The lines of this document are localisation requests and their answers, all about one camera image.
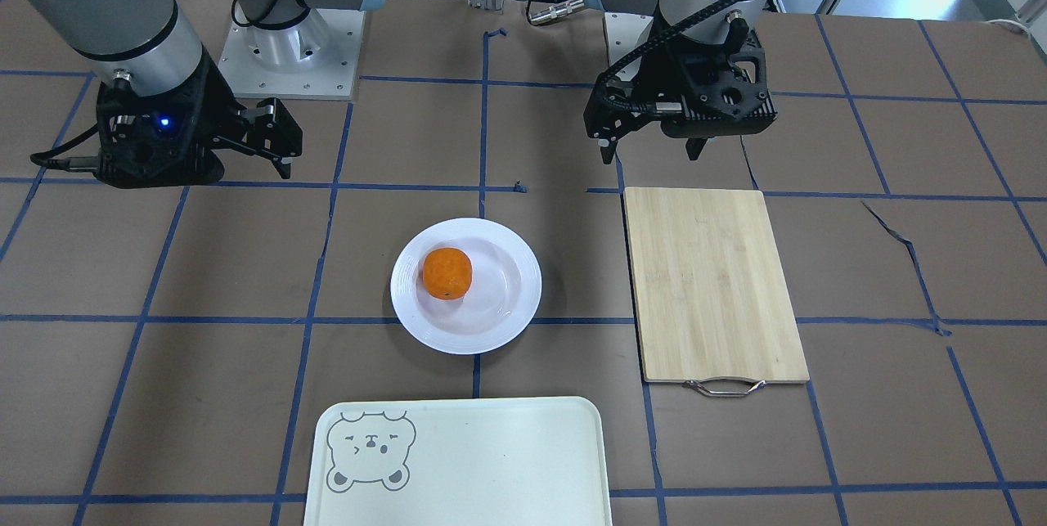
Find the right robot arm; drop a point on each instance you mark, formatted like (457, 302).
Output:
(152, 46)

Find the bamboo cutting board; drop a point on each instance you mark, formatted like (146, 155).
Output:
(712, 305)

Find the cream bear tray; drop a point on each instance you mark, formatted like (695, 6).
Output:
(485, 461)

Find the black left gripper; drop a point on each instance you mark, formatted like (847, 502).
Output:
(652, 81)

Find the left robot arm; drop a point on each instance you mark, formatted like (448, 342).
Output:
(702, 20)

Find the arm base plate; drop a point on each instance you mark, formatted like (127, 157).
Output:
(624, 32)
(314, 60)

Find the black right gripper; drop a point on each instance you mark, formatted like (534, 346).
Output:
(211, 105)

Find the orange fruit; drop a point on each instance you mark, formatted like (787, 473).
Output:
(447, 273)

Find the white round plate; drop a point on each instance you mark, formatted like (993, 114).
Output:
(500, 303)

